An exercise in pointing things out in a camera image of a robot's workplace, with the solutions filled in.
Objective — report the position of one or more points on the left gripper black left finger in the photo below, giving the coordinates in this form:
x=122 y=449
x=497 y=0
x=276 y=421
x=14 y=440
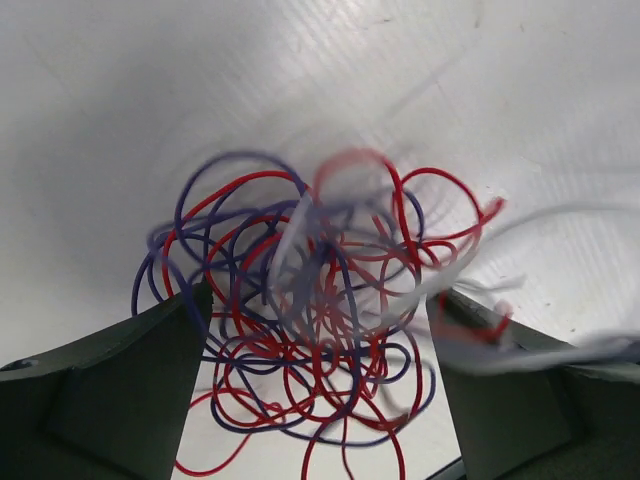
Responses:
x=111 y=405

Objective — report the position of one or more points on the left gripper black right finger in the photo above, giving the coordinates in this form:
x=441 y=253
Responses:
x=570 y=422

